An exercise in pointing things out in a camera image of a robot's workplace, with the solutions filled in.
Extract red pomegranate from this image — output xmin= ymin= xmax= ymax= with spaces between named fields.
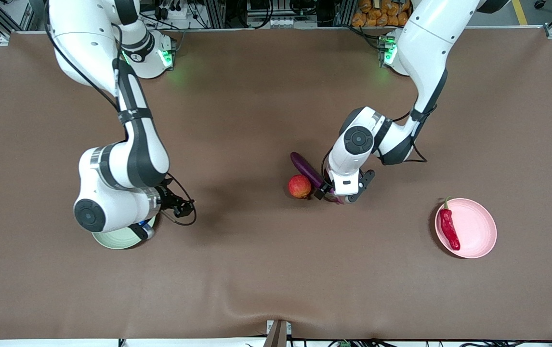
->
xmin=289 ymin=175 xmax=312 ymax=200

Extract purple eggplant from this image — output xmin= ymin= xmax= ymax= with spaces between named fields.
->
xmin=290 ymin=152 xmax=345 ymax=205

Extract red chili pepper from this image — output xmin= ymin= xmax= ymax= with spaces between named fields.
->
xmin=439 ymin=197 xmax=461 ymax=251

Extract bag of orange fruits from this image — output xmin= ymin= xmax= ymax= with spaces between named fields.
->
xmin=352 ymin=0 xmax=414 ymax=27

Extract green round plate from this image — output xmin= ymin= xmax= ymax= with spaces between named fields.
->
xmin=92 ymin=214 xmax=157 ymax=250

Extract brown table mat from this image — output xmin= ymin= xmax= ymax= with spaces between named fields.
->
xmin=0 ymin=28 xmax=552 ymax=340

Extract pink round plate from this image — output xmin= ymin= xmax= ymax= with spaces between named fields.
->
xmin=434 ymin=198 xmax=497 ymax=259

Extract white power strip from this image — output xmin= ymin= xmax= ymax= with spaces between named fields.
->
xmin=153 ymin=0 xmax=197 ymax=21

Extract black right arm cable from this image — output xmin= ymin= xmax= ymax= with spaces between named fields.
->
xmin=44 ymin=0 xmax=197 ymax=227

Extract metal table edge bracket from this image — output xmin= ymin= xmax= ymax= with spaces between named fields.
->
xmin=265 ymin=320 xmax=292 ymax=347

